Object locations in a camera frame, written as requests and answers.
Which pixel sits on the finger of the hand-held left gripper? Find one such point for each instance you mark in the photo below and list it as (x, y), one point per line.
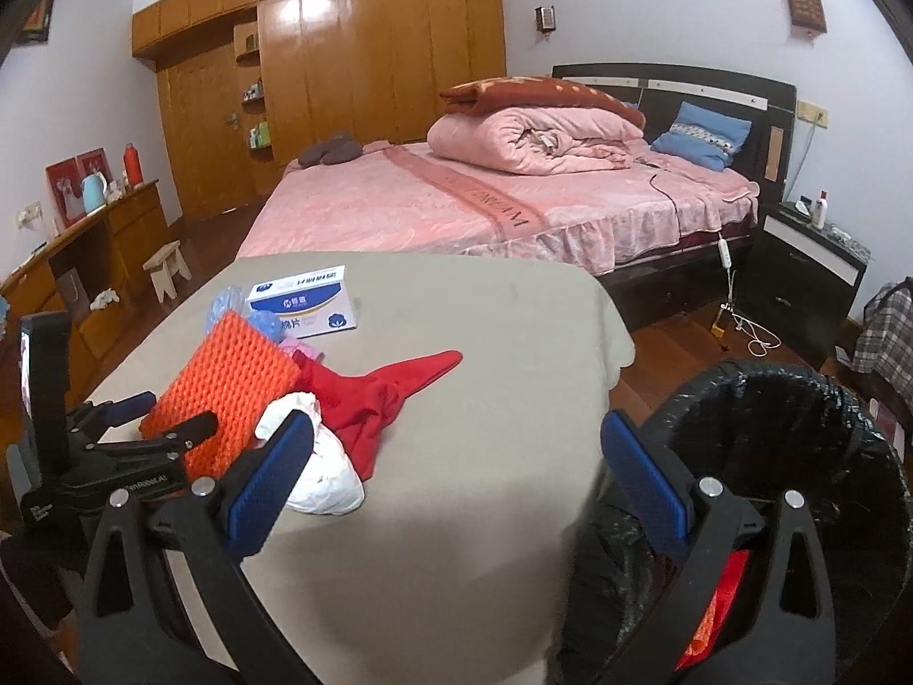
(192, 427)
(128, 405)

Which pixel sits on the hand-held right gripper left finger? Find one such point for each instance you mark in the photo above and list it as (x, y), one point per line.
(274, 485)

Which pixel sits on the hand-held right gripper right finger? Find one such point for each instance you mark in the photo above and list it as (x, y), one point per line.
(642, 485)

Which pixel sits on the white plastic bag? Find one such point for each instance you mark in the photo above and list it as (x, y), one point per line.
(328, 478)

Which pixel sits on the orange mesh bag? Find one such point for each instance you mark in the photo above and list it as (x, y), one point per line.
(228, 378)

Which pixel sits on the red plastic bag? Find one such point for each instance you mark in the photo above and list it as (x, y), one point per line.
(720, 585)

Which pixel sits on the blue plastic bag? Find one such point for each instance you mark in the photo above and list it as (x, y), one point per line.
(228, 303)

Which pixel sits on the pink cloth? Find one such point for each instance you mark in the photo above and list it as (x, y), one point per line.
(299, 351)

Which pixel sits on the black lined trash bin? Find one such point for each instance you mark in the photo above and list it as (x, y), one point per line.
(770, 428)

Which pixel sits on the white and blue carton box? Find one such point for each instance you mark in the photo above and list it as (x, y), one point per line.
(307, 292)

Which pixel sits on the brown paper bag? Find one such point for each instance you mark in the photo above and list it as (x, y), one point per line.
(75, 291)

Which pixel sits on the white crumpled cloth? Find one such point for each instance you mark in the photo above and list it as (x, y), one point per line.
(105, 301)

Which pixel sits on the small wooden stool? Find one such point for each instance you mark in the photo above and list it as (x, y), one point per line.
(165, 257)

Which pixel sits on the orange power strip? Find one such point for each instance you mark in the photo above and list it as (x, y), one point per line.
(719, 320)

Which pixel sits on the wooden dresser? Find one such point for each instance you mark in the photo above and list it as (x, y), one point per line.
(135, 221)

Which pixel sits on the light blue kettle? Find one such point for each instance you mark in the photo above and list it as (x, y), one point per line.
(94, 194)

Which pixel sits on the red thermos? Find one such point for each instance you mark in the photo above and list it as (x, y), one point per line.
(132, 168)

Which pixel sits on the black and white nightstand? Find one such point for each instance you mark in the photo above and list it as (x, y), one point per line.
(792, 300)

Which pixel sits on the white blanket controller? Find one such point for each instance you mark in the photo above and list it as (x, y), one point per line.
(726, 252)

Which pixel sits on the plaid cloth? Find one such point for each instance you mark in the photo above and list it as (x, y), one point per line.
(888, 342)

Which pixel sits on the pink bedspread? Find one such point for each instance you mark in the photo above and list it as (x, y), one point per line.
(392, 207)

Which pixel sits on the white bottle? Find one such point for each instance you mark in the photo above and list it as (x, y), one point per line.
(819, 212)

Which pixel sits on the blue pillow with patterned band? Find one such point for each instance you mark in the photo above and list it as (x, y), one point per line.
(699, 139)

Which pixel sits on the folded pink quilt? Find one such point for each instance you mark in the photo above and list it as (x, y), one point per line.
(499, 139)

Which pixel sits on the wooden wardrobe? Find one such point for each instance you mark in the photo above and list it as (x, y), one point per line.
(356, 64)

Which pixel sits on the folded red-brown blanket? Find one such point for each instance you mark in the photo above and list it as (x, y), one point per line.
(528, 94)

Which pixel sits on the dark wooden bed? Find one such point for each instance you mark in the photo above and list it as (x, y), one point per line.
(713, 82)

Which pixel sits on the large red photo frame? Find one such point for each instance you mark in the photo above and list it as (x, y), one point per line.
(65, 192)

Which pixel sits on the small red photo frame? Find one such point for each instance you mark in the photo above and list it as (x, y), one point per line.
(93, 163)

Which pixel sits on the dark framed wall picture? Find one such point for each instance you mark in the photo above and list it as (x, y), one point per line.
(39, 13)

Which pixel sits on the beige wall socket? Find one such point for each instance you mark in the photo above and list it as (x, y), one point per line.
(813, 112)

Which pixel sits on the small wall lamp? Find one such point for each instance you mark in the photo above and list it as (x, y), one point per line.
(546, 18)

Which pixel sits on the large wooden wall lamp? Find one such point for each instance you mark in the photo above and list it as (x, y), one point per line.
(806, 6)

